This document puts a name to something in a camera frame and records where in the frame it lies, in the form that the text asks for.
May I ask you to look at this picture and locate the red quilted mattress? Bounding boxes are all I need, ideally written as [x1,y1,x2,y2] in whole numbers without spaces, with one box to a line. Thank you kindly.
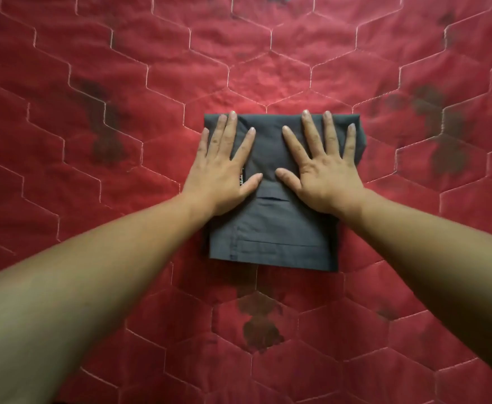
[0,0,492,404]

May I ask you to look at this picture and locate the person's left forearm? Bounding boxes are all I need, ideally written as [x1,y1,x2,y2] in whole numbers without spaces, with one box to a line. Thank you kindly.
[0,192,217,404]

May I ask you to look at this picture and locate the person's right hand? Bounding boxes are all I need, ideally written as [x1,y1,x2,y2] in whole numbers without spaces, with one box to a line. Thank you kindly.
[275,109,367,219]

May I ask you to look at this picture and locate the person's right forearm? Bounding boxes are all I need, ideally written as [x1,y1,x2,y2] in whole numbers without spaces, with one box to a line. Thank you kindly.
[336,188,492,390]

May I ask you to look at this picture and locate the person's left hand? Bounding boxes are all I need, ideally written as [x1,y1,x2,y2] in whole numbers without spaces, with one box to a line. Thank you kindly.
[181,111,264,218]

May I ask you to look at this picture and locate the dark grey trousers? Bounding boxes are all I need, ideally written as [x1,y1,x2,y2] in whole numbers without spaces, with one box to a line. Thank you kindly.
[203,112,368,273]

